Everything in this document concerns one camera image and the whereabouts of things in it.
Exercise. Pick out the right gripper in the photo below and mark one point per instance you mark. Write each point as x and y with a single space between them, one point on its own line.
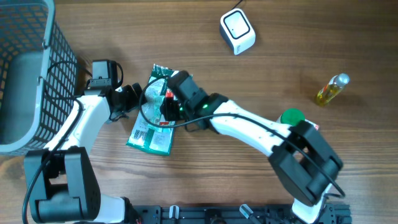
176 118

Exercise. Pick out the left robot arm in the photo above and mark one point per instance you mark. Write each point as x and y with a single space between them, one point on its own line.
61 183

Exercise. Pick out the orange tissue pack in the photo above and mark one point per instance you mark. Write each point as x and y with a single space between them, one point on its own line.
316 126

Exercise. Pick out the green lid white jar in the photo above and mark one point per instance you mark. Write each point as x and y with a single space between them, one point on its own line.
291 116

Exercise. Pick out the yellow dish soap bottle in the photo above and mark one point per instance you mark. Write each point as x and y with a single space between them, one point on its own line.
333 88

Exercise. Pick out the grey plastic shopping basket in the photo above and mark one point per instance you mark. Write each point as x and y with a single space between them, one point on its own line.
38 76

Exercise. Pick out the white barcode scanner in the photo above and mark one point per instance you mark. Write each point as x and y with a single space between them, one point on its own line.
237 31

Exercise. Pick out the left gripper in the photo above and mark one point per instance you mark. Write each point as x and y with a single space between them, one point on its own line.
132 99

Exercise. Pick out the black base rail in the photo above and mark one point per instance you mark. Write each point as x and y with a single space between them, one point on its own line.
278 214

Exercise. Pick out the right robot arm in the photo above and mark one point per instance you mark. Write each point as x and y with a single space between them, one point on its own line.
304 162

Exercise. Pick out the green plastic packet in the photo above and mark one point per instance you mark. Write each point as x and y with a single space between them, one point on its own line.
147 134

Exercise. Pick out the red sachet stick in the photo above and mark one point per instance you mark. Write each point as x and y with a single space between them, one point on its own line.
169 93

